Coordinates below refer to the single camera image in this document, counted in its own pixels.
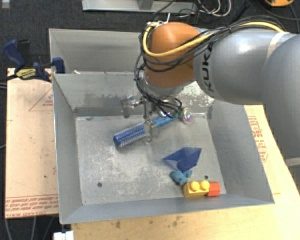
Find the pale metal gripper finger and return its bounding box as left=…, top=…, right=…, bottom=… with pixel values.
left=150, top=123, right=159, bottom=139
left=143, top=120, right=153, bottom=144

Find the blue hairbrush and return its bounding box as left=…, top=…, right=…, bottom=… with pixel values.
left=112, top=115, right=179, bottom=149

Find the shiny silver round toy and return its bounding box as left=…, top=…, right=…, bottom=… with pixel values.
left=180, top=107, right=194, bottom=124

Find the clear blue plastic pyramid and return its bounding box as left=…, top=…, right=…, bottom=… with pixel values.
left=162, top=146, right=203, bottom=173

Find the grey metal bin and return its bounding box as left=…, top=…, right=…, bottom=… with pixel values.
left=48, top=28, right=275, bottom=225

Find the teal toy animal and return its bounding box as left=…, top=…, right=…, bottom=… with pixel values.
left=170, top=169, right=193, bottom=187

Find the yellow toy brick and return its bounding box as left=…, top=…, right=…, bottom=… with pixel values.
left=181, top=180, right=211, bottom=198

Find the orange toy brick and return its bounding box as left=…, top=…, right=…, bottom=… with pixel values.
left=205, top=181, right=222, bottom=197

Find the brown cardboard board red print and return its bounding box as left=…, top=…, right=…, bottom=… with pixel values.
left=4, top=67, right=271, bottom=220

